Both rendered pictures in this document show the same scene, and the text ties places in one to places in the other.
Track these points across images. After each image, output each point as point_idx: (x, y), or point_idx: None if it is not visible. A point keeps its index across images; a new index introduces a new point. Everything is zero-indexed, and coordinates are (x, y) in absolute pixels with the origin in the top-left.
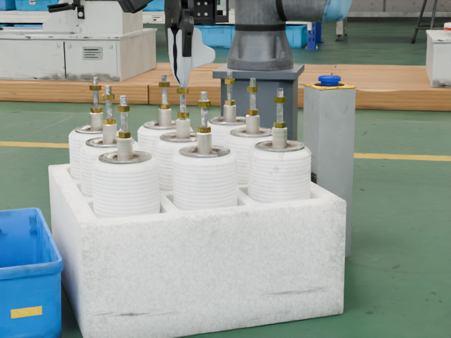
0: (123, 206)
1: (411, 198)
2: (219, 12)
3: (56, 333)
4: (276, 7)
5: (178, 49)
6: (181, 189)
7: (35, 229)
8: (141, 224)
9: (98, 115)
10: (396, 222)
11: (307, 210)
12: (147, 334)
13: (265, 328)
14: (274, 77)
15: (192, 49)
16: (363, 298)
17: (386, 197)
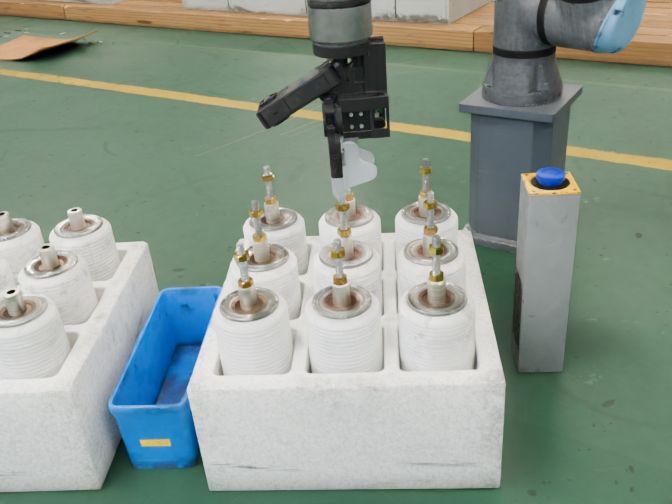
0: (239, 364)
1: None
2: (379, 123)
3: (188, 461)
4: (537, 32)
5: None
6: (310, 343)
7: None
8: (250, 391)
9: (270, 207)
10: (650, 310)
11: (451, 389)
12: (269, 484)
13: (400, 496)
14: (527, 118)
15: (346, 166)
16: (538, 460)
17: (662, 254)
